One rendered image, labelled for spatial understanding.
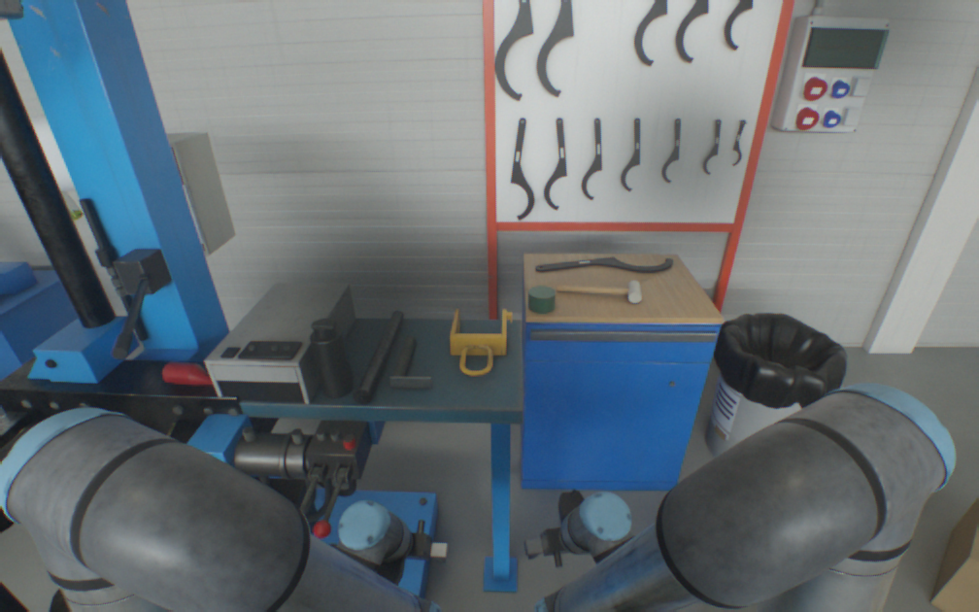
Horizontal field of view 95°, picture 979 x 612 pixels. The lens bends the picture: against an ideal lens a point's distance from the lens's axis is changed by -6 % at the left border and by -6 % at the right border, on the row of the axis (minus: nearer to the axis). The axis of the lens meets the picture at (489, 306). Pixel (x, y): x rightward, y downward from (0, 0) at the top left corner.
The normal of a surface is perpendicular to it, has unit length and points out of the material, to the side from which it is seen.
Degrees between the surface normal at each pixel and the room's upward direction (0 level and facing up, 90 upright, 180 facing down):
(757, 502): 44
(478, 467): 0
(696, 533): 61
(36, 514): 65
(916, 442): 35
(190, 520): 40
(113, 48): 90
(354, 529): 19
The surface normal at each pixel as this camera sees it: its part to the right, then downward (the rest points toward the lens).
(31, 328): 1.00, 0.01
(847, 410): -0.13, -0.95
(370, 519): -0.15, -0.66
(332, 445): -0.02, -0.87
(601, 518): 0.13, -0.67
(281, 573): 0.86, 0.11
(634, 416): -0.04, 0.50
